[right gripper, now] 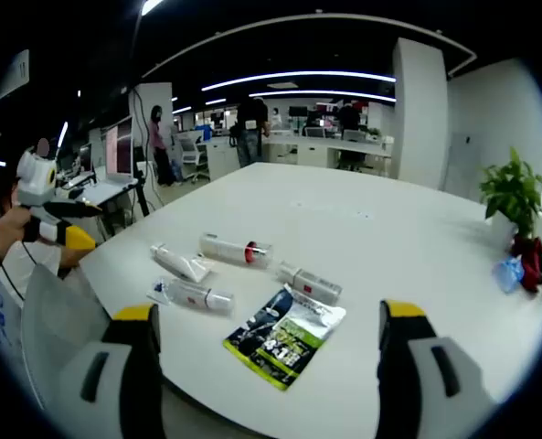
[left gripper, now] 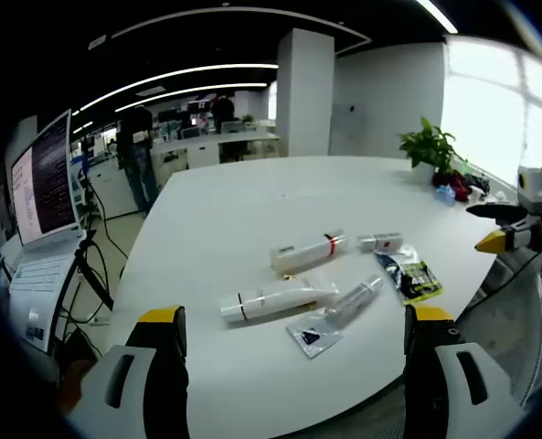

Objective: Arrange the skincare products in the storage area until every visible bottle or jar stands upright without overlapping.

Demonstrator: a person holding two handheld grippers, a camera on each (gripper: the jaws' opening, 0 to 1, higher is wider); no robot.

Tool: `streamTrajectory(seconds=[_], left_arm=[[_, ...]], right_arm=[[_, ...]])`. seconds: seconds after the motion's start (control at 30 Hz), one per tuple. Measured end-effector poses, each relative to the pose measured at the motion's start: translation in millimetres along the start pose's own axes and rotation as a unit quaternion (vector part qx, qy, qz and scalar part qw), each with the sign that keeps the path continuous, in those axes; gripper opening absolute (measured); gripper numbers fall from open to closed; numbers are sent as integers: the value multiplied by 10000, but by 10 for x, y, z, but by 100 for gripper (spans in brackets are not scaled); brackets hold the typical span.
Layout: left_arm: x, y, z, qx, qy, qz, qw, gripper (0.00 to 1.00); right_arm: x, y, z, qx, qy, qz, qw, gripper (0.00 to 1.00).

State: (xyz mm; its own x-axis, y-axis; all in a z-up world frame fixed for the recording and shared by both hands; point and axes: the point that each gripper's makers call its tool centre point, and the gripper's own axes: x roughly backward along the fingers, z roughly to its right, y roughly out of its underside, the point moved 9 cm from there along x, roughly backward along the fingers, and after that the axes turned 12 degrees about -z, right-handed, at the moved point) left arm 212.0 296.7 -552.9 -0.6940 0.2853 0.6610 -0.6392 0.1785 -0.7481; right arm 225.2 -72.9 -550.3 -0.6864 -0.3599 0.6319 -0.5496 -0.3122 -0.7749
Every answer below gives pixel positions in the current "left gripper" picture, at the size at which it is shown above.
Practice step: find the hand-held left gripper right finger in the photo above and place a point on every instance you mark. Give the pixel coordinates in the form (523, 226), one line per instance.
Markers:
(453, 388)

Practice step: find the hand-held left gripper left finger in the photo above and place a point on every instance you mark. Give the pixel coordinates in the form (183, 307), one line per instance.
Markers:
(129, 388)

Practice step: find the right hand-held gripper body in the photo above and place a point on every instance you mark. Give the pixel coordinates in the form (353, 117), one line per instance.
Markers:
(535, 187)

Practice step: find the dark green skincare sachet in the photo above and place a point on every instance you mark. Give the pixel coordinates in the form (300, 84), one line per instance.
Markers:
(417, 279)

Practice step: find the small skincare bottle red label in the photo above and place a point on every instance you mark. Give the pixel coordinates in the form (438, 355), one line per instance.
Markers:
(380, 242)

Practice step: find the slim skincare bottle clear cap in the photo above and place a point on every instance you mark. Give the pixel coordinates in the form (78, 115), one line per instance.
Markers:
(355, 299)

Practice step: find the white skincare tube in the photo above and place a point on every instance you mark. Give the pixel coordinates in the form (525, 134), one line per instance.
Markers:
(270, 302)

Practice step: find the white skincare bottle red collar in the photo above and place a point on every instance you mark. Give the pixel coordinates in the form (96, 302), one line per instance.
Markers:
(307, 253)

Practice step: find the gold skincare sachet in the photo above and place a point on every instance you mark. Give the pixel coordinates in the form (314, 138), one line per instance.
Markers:
(290, 276)

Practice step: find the black item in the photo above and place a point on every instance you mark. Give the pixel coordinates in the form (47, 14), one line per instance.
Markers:
(476, 183)

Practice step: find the blue plastic item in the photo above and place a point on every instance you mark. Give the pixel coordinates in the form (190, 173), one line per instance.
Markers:
(445, 195)

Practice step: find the red cloth bundle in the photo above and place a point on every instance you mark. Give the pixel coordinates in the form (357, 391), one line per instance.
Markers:
(451, 183)

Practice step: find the white mesh chair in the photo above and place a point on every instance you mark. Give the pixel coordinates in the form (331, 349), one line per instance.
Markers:
(503, 320)

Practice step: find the potted green plant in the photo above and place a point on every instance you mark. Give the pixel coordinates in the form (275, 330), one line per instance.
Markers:
(428, 144)

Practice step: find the white office desk row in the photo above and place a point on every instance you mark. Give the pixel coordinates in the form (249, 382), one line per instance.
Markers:
(202, 151)

